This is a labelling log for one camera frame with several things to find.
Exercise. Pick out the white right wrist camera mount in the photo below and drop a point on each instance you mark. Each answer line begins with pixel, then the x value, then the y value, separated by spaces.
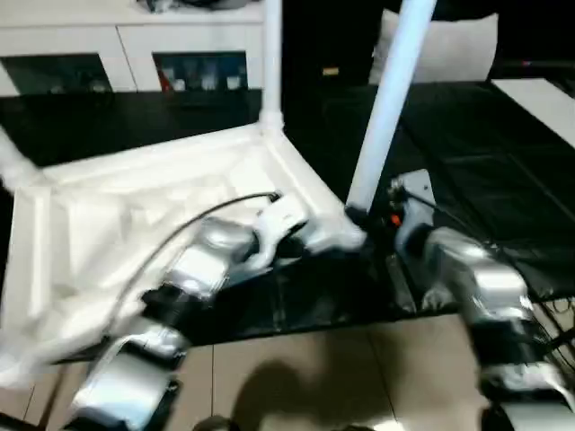
pixel 415 193

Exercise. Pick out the white cabinet with glass doors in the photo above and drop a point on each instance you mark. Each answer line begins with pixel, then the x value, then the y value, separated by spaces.
pixel 135 31

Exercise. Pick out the white flat board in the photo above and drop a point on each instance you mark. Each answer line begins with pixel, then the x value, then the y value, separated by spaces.
pixel 539 103

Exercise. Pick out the dark robot foot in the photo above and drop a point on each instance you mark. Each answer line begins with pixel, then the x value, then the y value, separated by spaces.
pixel 215 424

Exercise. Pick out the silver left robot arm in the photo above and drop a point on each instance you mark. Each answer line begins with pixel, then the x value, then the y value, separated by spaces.
pixel 197 269

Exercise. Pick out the light grey pillow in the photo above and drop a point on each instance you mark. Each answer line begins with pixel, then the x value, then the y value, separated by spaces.
pixel 449 49

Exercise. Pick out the small white cup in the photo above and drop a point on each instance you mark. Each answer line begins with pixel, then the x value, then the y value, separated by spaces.
pixel 232 82

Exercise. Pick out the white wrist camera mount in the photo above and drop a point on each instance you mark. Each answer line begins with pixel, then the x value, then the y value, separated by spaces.
pixel 415 193
pixel 278 215

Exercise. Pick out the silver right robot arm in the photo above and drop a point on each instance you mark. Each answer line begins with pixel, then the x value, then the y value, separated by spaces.
pixel 485 278

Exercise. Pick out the small red bottle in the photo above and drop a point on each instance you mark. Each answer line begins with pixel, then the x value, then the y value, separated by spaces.
pixel 166 81

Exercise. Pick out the black sofa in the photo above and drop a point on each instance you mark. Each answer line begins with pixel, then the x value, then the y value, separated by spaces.
pixel 323 40

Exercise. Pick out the white plastic table leg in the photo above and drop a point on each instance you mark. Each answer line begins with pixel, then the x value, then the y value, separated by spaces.
pixel 13 159
pixel 386 103
pixel 272 58

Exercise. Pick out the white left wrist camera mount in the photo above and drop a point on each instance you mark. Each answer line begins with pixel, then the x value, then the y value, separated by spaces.
pixel 278 215

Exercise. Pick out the white plastic table top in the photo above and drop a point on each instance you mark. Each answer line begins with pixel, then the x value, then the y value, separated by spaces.
pixel 135 202

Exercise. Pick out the black work mat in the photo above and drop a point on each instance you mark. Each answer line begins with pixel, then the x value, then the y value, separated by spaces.
pixel 494 179

